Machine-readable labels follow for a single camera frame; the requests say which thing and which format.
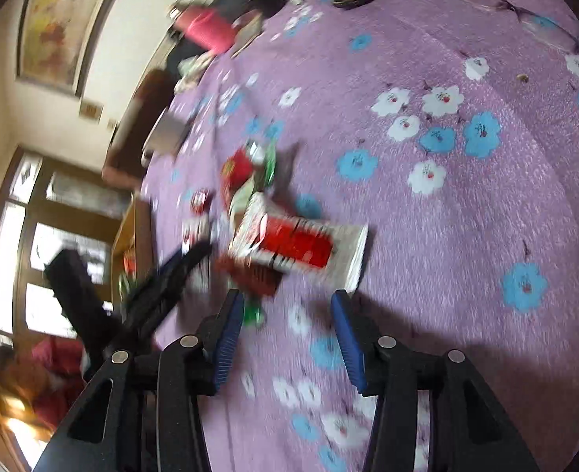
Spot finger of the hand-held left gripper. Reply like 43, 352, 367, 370
120, 238, 214, 340

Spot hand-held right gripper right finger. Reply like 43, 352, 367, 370
331, 289, 541, 472

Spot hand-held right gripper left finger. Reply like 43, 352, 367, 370
33, 289, 245, 472

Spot cardboard box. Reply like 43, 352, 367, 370
111, 197, 155, 301

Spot white red snack packet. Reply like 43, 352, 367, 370
228, 192, 369, 292

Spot wooden glass panel door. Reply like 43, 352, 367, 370
0, 145, 138, 350

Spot pile of assorted snack packets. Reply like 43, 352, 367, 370
181, 138, 330, 328

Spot brown armchair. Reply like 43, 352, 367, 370
101, 69, 175, 192

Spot purple floral tablecloth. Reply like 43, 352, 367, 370
139, 0, 579, 472

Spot white mug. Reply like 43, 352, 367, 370
142, 108, 192, 158

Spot white gloves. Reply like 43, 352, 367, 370
174, 54, 216, 93

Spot pink knit sleeve bottle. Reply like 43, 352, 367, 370
166, 4, 238, 56

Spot black leather sofa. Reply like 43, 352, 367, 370
166, 0, 290, 74

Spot eyeglasses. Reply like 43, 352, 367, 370
434, 0, 579, 52

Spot framed wall painting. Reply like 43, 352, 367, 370
17, 0, 135, 96

